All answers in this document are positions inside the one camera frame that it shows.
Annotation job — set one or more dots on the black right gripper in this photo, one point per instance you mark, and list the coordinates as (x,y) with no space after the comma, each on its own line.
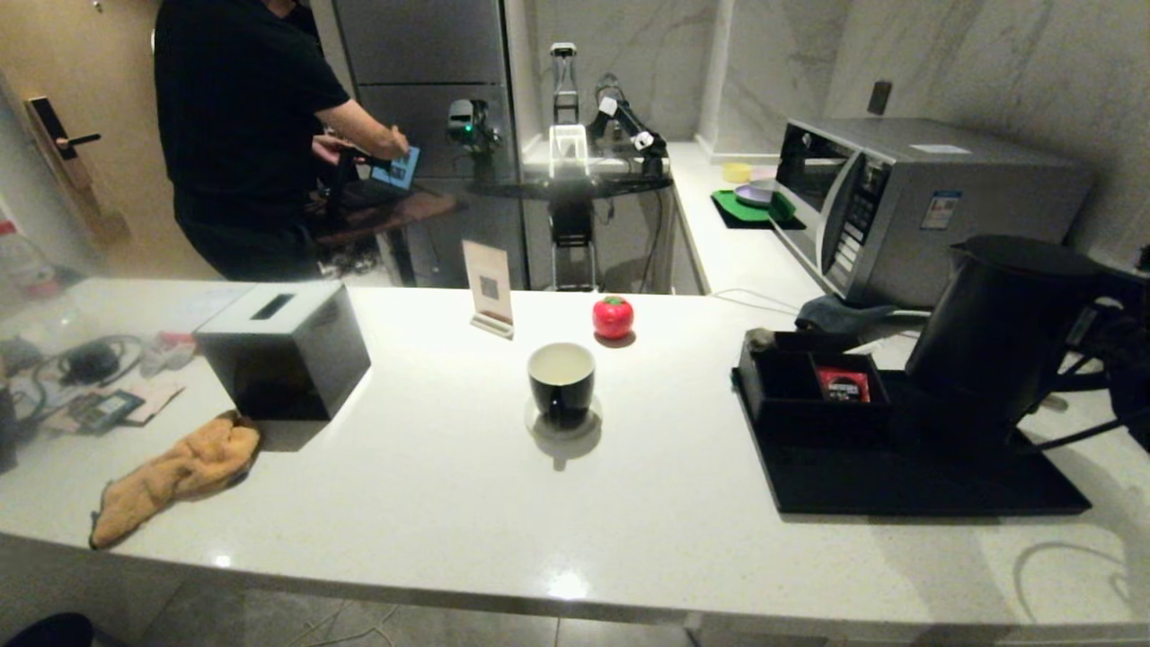
(1136,346)

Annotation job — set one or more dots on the black electric kettle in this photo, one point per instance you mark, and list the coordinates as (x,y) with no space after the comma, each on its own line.
(988,332)

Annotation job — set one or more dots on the grey upright robot arm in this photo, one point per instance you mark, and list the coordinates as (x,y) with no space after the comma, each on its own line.
(564,85)

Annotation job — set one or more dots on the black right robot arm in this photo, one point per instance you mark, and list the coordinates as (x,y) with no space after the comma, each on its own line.
(1136,418)

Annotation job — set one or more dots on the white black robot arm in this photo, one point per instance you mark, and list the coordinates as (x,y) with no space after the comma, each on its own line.
(629,121)

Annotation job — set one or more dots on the teal card packet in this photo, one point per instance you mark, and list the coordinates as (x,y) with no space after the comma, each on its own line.
(108,409)

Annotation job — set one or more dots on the person's right hand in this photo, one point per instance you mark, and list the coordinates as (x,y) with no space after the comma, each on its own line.
(393,144)

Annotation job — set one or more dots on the person's left hand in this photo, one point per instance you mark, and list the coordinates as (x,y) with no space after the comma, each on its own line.
(332,149)

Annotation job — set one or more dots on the silver microwave oven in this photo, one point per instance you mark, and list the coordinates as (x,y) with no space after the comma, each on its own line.
(970,198)

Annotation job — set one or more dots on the black serving tray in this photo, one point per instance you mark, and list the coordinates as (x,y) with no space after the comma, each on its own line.
(898,481)

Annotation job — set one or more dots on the red coffee sachet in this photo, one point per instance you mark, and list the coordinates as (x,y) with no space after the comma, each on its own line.
(843,385)

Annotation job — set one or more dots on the dark grey cloth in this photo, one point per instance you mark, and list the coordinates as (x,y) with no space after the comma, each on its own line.
(840,314)

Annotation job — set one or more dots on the black compartment organizer box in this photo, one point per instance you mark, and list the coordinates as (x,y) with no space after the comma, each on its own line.
(782,382)

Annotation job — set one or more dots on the purple bowl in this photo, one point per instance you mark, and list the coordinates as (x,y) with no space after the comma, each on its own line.
(755,193)

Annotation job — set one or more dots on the green mat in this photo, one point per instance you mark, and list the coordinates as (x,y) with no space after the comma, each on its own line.
(737,208)

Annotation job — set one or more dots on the yellow bowl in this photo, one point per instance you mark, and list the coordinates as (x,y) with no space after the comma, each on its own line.
(737,172)

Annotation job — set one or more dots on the red tomato shaped timer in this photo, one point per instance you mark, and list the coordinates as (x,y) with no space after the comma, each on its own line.
(613,316)

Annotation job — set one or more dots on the black mug white inside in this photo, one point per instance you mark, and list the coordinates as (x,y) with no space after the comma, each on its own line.
(561,386)

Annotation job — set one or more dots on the black robot torso column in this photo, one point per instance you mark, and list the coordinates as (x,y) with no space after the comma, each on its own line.
(572,234)

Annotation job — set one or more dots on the black round platform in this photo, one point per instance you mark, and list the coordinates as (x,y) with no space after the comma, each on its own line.
(575,186)

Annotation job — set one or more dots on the QR code sign card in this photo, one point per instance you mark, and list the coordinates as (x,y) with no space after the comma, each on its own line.
(488,283)

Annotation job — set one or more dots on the brown wooden desk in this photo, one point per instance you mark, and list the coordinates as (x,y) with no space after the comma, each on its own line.
(395,211)

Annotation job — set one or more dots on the open laptop blue screen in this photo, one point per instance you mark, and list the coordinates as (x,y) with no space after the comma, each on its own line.
(402,169)

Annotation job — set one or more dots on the stainless steel refrigerator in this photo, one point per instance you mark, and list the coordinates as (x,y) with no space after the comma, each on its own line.
(422,45)

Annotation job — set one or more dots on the black glossy tissue box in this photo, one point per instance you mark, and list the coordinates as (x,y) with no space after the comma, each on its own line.
(287,350)

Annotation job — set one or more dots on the person in black shirt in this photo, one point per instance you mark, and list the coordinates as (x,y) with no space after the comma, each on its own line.
(243,135)

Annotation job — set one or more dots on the printed white paper sheet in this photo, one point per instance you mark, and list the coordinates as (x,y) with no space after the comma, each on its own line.
(207,305)

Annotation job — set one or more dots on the orange terry cloth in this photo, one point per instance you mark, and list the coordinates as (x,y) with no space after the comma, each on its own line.
(171,476)

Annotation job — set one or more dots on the pink paper envelope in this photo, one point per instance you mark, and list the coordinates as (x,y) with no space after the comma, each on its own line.
(162,395)

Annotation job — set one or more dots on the black electronic door lock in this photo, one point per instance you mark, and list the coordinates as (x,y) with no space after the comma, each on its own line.
(54,135)

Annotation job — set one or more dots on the clear plastic bottle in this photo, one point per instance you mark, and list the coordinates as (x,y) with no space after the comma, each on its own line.
(22,261)

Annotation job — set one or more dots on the black rounded object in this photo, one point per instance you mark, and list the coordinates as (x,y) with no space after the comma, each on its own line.
(45,631)

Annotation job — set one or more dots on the dark wall outlet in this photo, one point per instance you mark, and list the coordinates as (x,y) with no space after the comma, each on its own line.
(880,97)

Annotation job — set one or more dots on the glowing white frame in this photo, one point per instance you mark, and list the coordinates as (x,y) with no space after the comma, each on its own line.
(569,130)

